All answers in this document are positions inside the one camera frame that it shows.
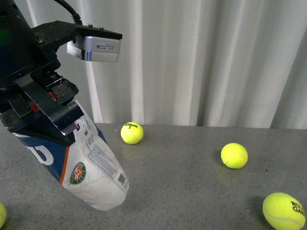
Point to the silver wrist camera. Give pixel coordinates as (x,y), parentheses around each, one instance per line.
(94,49)

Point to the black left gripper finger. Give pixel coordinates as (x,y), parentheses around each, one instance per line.
(63,90)

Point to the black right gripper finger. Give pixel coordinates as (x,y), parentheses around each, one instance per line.
(63,117)

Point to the white blue tennis ball can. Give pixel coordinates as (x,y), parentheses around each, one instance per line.
(87,168)

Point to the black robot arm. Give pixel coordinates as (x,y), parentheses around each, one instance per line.
(31,90)

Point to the Roland Garros tennis ball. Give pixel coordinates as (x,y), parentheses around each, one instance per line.
(283,212)

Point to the Wilson tennis ball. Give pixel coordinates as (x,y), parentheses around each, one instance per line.
(131,133)

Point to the plain yellow tennis ball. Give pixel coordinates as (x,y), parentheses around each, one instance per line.
(234,155)

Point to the white curtain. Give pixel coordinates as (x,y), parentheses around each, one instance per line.
(217,63)

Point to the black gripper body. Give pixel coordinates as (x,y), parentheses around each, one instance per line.
(31,54)

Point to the yellow tennis ball at edge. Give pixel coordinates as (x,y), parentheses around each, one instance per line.
(3,215)

